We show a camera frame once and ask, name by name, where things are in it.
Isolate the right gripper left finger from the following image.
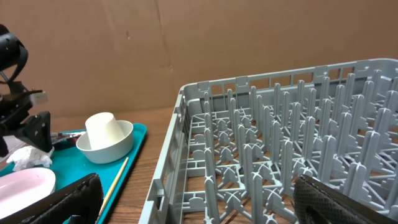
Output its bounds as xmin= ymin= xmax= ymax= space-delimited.
xmin=1 ymin=173 xmax=104 ymax=224

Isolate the white paper cup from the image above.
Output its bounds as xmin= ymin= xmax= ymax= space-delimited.
xmin=85 ymin=112 xmax=124 ymax=149

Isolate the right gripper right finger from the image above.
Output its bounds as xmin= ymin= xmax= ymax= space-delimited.
xmin=293 ymin=175 xmax=397 ymax=224

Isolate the wooden chopstick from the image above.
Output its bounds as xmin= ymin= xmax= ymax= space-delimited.
xmin=96 ymin=157 xmax=129 ymax=224

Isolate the teal serving tray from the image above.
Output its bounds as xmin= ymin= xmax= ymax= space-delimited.
xmin=0 ymin=123 xmax=148 ymax=224

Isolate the grey dishwasher rack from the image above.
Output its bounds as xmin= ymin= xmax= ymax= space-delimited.
xmin=139 ymin=58 xmax=397 ymax=223

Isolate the large white plate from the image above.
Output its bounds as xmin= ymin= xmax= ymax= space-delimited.
xmin=1 ymin=167 xmax=56 ymax=218

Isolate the white tissue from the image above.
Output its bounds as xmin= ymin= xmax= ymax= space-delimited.
xmin=6 ymin=146 xmax=55 ymax=172

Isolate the grey bowl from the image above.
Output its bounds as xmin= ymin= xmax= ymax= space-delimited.
xmin=76 ymin=120 xmax=134 ymax=164

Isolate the red snack wrapper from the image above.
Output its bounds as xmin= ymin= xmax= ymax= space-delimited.
xmin=50 ymin=131 xmax=86 ymax=145

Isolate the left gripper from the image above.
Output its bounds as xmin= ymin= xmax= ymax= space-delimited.
xmin=1 ymin=25 xmax=52 ymax=152

